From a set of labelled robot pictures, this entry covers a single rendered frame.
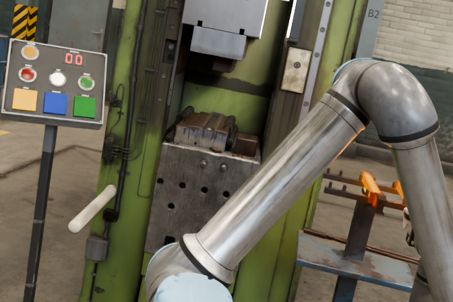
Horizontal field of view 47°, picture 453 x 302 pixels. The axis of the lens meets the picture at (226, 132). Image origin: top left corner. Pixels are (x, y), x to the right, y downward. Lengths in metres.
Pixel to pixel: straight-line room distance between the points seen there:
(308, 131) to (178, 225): 1.04
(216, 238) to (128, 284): 1.32
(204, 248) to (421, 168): 0.47
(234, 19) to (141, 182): 0.79
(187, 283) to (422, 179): 0.50
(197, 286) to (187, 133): 1.05
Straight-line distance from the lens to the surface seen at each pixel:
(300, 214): 2.23
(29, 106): 1.89
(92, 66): 1.98
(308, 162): 1.10
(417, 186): 1.08
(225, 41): 1.96
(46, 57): 1.97
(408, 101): 1.02
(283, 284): 2.34
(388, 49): 8.00
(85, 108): 1.91
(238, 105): 2.45
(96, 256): 2.33
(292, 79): 2.08
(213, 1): 1.97
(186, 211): 2.02
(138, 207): 2.27
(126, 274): 2.39
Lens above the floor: 1.34
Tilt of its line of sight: 10 degrees down
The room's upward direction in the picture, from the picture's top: 11 degrees clockwise
